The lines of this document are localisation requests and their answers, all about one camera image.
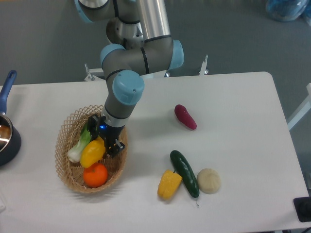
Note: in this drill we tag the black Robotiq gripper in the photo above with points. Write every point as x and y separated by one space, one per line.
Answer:
97 127

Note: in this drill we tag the yellow mango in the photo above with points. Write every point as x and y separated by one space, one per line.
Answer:
93 152

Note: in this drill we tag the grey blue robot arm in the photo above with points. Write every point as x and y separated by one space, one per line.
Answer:
124 68

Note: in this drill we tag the woven wicker basket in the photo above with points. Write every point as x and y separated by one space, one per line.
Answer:
71 174

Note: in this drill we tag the green bok choy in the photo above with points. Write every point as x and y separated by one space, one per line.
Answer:
74 154

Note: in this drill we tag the orange tangerine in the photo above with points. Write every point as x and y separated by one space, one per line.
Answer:
96 175

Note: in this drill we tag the yellow bell pepper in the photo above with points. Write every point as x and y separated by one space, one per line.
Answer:
169 184

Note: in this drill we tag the dark green cucumber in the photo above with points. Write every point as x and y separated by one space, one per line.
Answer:
183 168

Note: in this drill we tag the purple sweet potato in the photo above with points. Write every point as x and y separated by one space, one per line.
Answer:
184 117

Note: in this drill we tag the beige steamed bun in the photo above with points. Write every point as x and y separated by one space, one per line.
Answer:
209 181

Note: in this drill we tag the black device at table edge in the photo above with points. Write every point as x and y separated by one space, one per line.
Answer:
303 208

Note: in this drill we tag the blue plastic bag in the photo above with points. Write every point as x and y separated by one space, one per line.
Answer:
289 10

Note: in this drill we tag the blue saucepan with handle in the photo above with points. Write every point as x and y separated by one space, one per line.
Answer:
10 139

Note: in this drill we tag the white frame at right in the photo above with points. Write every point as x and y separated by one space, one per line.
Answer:
301 110

